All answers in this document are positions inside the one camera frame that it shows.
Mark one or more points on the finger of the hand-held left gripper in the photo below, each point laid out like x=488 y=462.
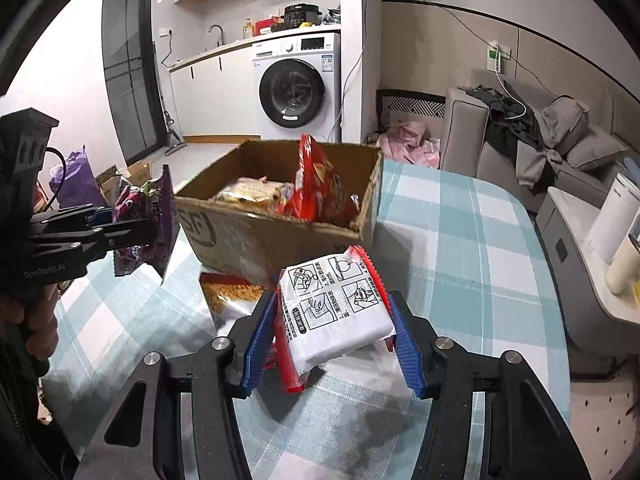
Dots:
x=92 y=217
x=125 y=237

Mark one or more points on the grey pillow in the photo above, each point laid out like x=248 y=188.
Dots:
x=595 y=150

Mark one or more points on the pale yellow snack packet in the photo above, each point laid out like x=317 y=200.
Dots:
x=250 y=191

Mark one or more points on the stick vacuum cleaner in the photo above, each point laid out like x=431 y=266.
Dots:
x=175 y=147

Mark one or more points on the small floor cardboard box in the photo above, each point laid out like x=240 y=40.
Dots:
x=140 y=172

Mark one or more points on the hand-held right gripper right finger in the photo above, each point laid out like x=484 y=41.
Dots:
x=410 y=355

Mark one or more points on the dark clothes pile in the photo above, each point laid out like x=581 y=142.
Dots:
x=510 y=120

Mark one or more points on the grey garment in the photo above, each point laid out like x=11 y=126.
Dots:
x=560 y=120

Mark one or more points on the yellow bottle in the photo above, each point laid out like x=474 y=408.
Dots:
x=248 y=30

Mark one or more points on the red container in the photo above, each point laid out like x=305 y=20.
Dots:
x=265 y=26

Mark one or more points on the white cylindrical appliance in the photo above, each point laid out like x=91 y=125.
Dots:
x=615 y=215

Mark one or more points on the purple snack packet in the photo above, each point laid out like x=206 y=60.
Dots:
x=167 y=230

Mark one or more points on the person's left hand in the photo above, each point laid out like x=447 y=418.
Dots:
x=35 y=330

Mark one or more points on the orange white snack packet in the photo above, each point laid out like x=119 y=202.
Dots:
x=230 y=295

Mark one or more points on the large red chip bag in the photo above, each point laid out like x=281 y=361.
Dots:
x=315 y=185

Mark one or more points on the cream cup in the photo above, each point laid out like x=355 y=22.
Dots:
x=622 y=265

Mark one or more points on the white red noodle packet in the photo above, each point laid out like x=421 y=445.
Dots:
x=335 y=310

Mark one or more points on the pink cloth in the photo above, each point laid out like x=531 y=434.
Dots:
x=410 y=140

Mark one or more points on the purple bag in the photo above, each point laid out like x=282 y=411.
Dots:
x=75 y=180

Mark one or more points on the dark glass door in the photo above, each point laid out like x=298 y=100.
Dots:
x=130 y=60

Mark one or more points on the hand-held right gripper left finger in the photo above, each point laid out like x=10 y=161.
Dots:
x=255 y=355

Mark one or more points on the black cooker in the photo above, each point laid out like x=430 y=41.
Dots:
x=302 y=12

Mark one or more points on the brown cardboard box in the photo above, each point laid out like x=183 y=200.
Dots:
x=240 y=240

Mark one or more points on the grey side cabinet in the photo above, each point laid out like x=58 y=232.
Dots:
x=560 y=260

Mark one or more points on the grey sofa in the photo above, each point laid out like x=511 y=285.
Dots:
x=462 y=135

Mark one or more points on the white washing machine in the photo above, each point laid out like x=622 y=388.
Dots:
x=300 y=50

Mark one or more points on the checked teal white tablecloth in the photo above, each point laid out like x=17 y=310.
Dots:
x=475 y=260

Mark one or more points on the black patterned panel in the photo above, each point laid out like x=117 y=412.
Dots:
x=410 y=105

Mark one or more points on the white base cabinet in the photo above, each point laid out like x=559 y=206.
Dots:
x=210 y=95

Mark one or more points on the metal faucet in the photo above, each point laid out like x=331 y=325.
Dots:
x=223 y=37

